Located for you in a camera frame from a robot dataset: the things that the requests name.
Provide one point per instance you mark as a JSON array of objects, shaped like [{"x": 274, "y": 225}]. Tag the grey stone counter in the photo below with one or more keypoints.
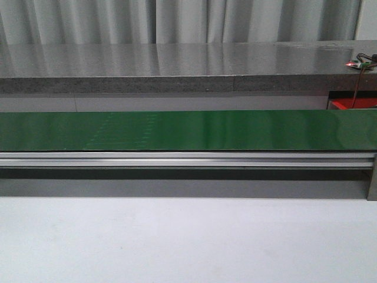
[{"x": 184, "y": 68}]

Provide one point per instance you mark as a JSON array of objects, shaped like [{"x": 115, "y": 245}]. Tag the green conveyor belt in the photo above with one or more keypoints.
[{"x": 286, "y": 130}]

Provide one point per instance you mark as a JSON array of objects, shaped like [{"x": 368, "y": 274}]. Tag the red plastic tray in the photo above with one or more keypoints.
[{"x": 347, "y": 103}]

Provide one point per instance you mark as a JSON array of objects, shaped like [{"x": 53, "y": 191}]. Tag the small green circuit board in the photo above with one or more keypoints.
[{"x": 359, "y": 65}]

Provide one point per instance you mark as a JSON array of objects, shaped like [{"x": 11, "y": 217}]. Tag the grey conveyor support leg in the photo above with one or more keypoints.
[{"x": 372, "y": 191}]

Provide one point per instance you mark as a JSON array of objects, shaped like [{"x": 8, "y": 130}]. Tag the white curtain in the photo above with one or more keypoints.
[{"x": 163, "y": 22}]

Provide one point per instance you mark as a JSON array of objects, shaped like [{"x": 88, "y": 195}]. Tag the aluminium conveyor frame rail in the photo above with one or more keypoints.
[{"x": 189, "y": 159}]

